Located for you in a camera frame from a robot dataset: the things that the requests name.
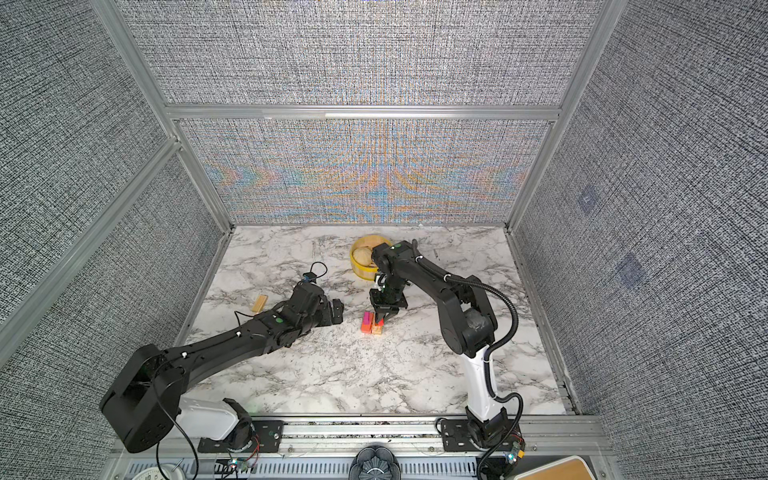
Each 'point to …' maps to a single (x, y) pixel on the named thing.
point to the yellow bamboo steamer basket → (371, 241)
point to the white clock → (172, 472)
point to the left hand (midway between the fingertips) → (332, 308)
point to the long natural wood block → (259, 303)
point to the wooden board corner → (572, 467)
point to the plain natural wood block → (377, 329)
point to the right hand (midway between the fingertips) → (380, 318)
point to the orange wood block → (367, 322)
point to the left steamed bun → (363, 256)
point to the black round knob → (375, 463)
